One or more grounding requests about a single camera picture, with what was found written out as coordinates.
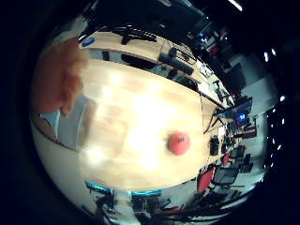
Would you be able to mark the orange plush toy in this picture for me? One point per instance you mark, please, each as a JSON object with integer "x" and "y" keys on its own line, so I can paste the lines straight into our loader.
{"x": 56, "y": 78}

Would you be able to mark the red round toy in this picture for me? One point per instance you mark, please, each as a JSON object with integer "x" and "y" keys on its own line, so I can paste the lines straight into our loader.
{"x": 178, "y": 144}

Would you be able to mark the black cylinder speaker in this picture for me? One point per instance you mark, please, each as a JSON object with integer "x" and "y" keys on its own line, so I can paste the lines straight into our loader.
{"x": 176, "y": 63}

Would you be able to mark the wooden desk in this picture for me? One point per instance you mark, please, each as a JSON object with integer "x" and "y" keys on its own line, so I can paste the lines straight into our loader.
{"x": 140, "y": 50}

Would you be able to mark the black monitor stand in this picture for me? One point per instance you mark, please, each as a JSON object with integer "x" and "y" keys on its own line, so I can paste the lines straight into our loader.
{"x": 134, "y": 33}

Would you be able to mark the red office chair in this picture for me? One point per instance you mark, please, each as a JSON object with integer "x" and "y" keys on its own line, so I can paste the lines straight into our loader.
{"x": 204, "y": 180}

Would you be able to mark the laptop with blue screen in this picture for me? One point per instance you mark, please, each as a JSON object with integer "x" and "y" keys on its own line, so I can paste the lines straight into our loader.
{"x": 240, "y": 116}

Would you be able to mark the blue round sticker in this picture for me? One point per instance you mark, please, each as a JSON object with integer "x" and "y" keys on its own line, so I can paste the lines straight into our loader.
{"x": 87, "y": 41}

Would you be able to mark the black office chair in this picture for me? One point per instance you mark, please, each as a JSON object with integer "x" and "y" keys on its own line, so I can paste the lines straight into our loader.
{"x": 225, "y": 175}

